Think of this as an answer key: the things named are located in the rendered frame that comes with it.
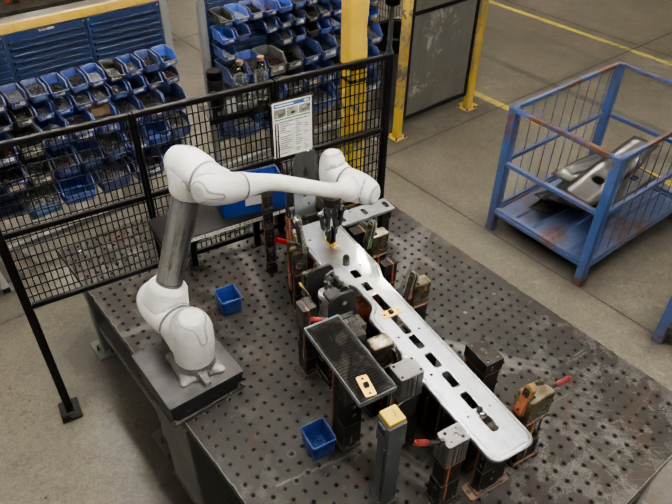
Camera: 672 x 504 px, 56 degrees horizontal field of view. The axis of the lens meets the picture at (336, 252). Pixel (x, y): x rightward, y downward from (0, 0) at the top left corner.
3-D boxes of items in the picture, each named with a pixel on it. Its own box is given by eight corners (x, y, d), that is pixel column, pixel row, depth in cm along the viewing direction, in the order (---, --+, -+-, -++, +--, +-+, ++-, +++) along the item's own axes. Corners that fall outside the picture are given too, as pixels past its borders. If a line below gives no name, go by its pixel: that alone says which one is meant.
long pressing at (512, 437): (543, 438, 207) (544, 435, 206) (490, 469, 198) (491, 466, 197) (332, 217, 298) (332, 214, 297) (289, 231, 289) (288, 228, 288)
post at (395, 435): (398, 499, 221) (409, 422, 193) (380, 509, 218) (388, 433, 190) (386, 481, 226) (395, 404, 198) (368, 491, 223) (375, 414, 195)
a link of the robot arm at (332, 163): (313, 184, 258) (336, 197, 251) (312, 150, 248) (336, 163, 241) (332, 174, 264) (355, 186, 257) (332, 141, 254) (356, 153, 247)
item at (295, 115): (314, 150, 314) (313, 91, 295) (273, 161, 305) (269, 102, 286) (312, 148, 316) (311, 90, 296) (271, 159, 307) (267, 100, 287)
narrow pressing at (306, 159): (316, 211, 299) (316, 148, 278) (294, 218, 295) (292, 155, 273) (316, 211, 300) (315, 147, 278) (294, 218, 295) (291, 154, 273)
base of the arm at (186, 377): (185, 397, 239) (184, 388, 236) (164, 356, 253) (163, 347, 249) (230, 378, 247) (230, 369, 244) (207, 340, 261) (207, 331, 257)
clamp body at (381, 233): (390, 291, 302) (395, 233, 280) (369, 299, 297) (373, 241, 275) (380, 280, 308) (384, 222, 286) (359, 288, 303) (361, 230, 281)
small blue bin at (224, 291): (244, 311, 290) (242, 297, 285) (224, 319, 286) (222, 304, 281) (235, 297, 297) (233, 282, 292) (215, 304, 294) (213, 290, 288)
